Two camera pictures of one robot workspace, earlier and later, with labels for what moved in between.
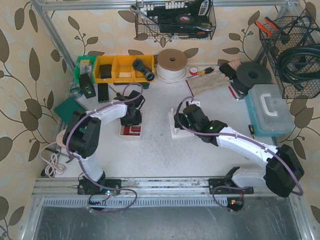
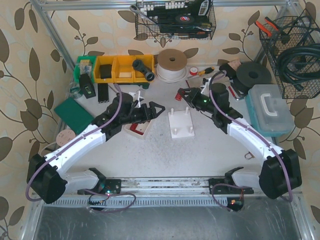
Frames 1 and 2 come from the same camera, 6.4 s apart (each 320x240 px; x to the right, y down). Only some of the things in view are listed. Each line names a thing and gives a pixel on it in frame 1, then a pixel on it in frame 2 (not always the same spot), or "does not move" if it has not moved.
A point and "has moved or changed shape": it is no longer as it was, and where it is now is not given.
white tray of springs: [132, 130] has moved or changed shape
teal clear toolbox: [267, 111] does not move
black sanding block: [227, 69] does not move
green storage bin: [84, 64] does not move
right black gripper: [180, 120] -> [192, 96]
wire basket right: [293, 53] does not move
